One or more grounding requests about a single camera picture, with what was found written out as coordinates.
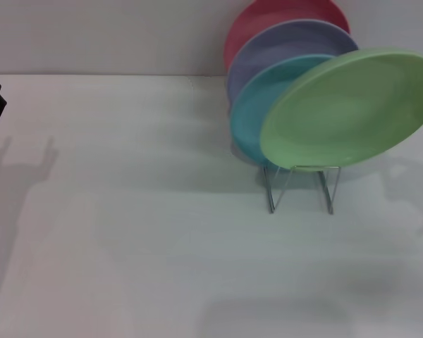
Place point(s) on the green round plate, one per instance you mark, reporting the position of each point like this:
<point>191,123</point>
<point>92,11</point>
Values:
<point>345,112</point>

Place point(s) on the purple round plate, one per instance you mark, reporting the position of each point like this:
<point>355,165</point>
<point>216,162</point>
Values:
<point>285,45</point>

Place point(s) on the teal round plate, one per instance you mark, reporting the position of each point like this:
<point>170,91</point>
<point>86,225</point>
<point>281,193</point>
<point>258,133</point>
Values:
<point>254,116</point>

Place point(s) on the red round plate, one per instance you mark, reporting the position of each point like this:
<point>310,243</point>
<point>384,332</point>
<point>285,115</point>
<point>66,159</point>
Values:
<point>261,17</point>

